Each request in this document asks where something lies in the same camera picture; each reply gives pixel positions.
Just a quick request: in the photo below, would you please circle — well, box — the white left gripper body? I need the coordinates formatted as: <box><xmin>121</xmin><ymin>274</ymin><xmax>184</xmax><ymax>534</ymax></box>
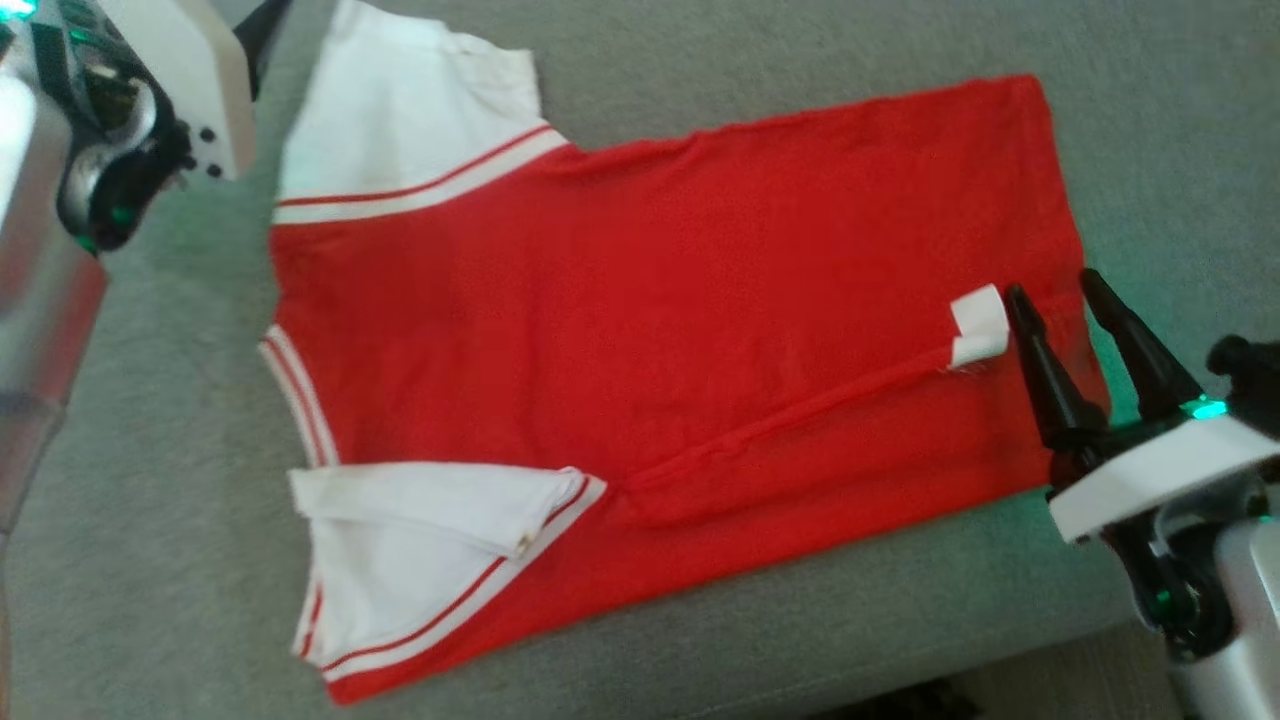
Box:
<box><xmin>95</xmin><ymin>0</ymin><xmax>257</xmax><ymax>183</ymax></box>

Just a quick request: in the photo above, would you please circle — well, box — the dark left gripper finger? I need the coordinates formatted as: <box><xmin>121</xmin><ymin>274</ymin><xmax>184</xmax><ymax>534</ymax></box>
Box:
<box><xmin>235</xmin><ymin>0</ymin><xmax>296</xmax><ymax>101</ymax></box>

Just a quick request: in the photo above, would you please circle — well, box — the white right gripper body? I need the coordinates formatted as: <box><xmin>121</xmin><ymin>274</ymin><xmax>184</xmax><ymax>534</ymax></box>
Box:
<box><xmin>1044</xmin><ymin>410</ymin><xmax>1280</xmax><ymax>544</ymax></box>

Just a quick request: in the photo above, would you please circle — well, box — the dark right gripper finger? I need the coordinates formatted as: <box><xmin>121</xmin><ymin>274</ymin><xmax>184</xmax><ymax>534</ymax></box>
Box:
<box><xmin>1080</xmin><ymin>268</ymin><xmax>1203</xmax><ymax>422</ymax></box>
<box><xmin>1005</xmin><ymin>285</ymin><xmax>1107</xmax><ymax>452</ymax></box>

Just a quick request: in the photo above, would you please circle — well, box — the red and white t-shirt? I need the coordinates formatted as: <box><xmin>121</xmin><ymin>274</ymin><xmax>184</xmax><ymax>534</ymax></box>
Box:
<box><xmin>258</xmin><ymin>0</ymin><xmax>1113</xmax><ymax>706</ymax></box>

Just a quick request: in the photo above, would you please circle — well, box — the grey fabric sofa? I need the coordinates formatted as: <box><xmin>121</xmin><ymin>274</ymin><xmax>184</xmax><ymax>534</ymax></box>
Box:
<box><xmin>0</xmin><ymin>0</ymin><xmax>1280</xmax><ymax>720</ymax></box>

